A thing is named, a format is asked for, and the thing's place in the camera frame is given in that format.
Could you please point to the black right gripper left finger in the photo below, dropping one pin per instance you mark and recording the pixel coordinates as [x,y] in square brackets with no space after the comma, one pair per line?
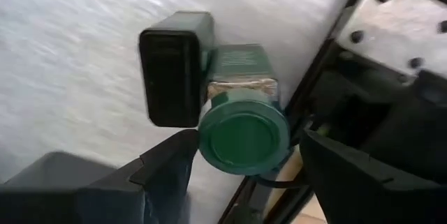
[104,206]

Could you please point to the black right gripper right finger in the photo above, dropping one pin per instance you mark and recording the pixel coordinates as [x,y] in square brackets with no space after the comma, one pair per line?
[366,199]

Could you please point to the green-lid spice jar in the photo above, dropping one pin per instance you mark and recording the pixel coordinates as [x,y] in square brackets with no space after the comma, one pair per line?
[244,140]

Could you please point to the black-lid spice jar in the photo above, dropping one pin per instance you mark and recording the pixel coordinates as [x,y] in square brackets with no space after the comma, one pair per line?
[171,77]

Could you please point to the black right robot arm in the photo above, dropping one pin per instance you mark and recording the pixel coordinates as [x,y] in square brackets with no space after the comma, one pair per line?
[401,136]

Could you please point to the white glossy table mat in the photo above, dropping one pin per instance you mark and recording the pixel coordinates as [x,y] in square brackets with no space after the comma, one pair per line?
[70,60]

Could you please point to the silver metal bracket plate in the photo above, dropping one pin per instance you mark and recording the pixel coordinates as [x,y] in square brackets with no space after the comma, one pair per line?
[391,25]

